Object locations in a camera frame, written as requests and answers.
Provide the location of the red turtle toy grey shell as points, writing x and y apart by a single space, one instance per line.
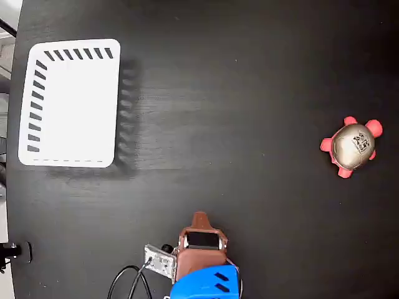
352 146

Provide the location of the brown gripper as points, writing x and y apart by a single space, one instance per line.
201 260

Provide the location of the silver wrist camera board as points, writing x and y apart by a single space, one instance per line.
159 261

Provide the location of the white slotted plastic basket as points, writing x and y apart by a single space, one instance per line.
78 109

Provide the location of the black table clamp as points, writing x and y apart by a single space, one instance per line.
22 250

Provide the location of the black slanted rod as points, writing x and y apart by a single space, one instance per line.
7 27

